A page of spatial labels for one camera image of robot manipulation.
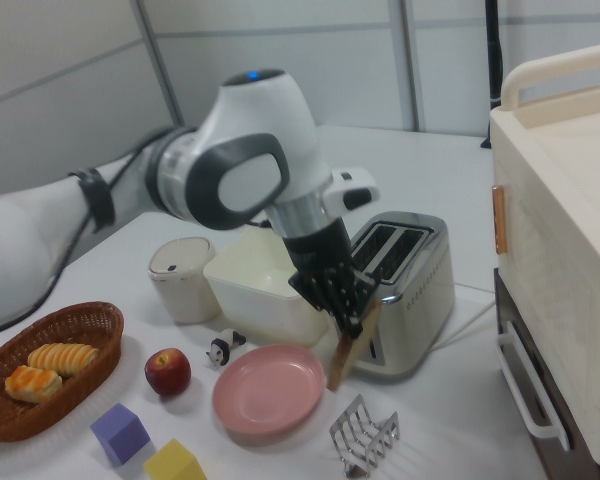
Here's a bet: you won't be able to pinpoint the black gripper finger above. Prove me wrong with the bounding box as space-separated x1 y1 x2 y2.
353 266 384 305
329 293 370 337

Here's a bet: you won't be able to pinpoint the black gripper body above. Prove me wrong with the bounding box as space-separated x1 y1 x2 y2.
282 219 362 314

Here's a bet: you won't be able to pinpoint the brown bread slice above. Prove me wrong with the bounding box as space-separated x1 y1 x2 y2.
326 299 383 392

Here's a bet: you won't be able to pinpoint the cream and chrome toaster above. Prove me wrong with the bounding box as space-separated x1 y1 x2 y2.
347 210 456 384

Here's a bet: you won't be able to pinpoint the striped long bread roll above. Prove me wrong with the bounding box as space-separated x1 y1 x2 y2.
27 342 101 379

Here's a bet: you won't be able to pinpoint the orange glazed bread roll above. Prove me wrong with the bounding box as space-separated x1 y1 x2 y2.
4 364 64 404

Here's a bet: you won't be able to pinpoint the white plastic storage box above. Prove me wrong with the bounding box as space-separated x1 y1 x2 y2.
202 227 331 349

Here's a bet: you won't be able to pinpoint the metal toast rack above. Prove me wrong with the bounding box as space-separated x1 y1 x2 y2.
328 393 401 479

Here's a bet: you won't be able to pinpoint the pink plate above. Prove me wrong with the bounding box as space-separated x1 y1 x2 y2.
211 343 327 435

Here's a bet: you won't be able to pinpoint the panda figurine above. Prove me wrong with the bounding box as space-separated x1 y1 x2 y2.
204 328 248 369

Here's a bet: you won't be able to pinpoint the small white lidded bin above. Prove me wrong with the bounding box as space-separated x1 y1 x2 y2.
147 236 221 324

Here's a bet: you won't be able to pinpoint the red apple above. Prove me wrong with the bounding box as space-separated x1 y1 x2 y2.
144 347 192 398

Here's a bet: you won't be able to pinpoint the cream toy oven cabinet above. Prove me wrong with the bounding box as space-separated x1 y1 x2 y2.
488 43 600 474

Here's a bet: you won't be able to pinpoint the yellow foam cube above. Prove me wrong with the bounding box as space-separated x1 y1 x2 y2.
142 438 206 480

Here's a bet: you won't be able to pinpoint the brown wicker basket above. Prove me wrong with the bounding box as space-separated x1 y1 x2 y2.
0 300 125 443

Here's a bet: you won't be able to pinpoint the purple foam cube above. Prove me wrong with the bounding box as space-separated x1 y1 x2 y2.
89 402 152 468

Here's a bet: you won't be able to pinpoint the white toaster power cable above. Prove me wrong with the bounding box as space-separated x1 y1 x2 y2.
427 298 496 351

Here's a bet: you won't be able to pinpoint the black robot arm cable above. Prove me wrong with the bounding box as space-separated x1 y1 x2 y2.
0 144 149 336

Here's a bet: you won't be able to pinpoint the black camera stand pole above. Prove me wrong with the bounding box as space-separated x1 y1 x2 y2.
481 0 505 150

